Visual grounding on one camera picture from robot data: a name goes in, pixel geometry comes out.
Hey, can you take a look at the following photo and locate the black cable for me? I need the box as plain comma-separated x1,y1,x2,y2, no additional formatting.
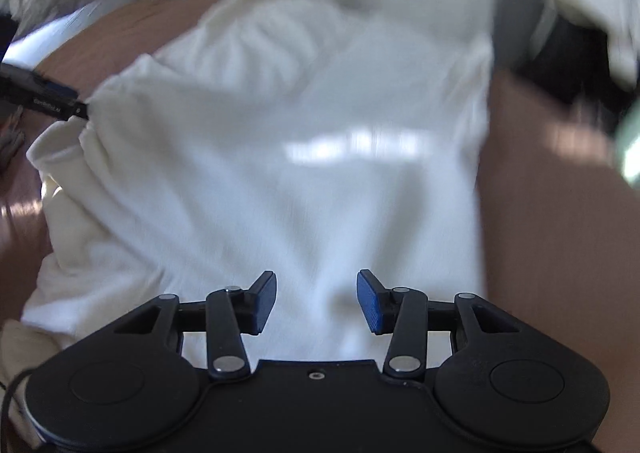
0,366,37,440

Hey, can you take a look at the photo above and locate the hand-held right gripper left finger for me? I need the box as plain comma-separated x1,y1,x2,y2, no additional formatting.
112,271,277,380

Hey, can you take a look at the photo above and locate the mint green cushion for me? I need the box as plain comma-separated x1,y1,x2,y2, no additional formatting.
614,102,640,186

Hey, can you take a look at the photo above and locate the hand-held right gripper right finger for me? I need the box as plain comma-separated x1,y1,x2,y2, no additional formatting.
356,270,526,380

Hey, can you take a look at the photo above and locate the white fleece garment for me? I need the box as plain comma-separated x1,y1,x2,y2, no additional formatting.
22,0,497,365

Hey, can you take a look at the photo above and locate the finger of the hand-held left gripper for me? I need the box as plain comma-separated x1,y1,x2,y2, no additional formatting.
0,62,92,122

